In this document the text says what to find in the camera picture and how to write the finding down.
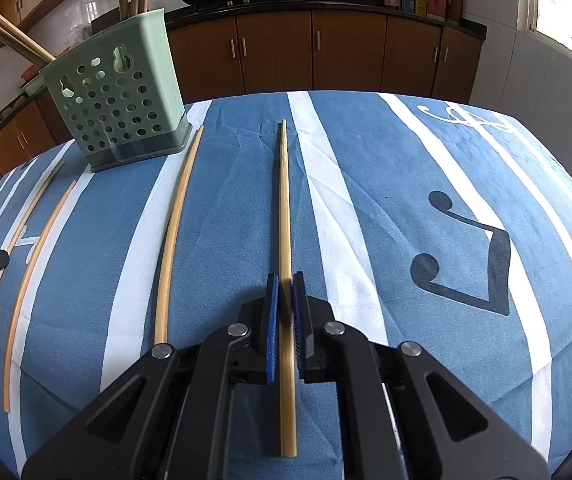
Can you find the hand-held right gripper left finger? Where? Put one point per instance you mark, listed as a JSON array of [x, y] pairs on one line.
[[271, 325]]

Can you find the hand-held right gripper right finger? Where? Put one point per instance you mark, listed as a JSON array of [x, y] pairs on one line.
[[300, 325]]

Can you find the green perforated utensil holder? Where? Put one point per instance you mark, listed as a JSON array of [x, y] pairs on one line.
[[116, 110]]

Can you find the blue striped tablecloth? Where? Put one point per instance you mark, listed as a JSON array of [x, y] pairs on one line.
[[376, 200]]

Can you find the green basin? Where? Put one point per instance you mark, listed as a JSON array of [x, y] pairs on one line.
[[31, 86]]

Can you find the red basin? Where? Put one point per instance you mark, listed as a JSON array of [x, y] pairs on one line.
[[33, 72]]

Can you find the dark cutting board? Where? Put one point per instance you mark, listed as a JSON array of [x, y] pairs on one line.
[[102, 24]]

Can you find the wooden lower cabinets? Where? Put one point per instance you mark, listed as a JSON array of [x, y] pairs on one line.
[[346, 55]]

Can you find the black kitchen countertop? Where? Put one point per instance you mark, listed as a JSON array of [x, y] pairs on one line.
[[346, 4]]

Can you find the colourful seasoning boxes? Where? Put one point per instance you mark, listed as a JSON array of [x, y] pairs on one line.
[[413, 6]]

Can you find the dark red condiment bottle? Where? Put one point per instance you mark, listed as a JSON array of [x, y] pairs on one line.
[[454, 2]]

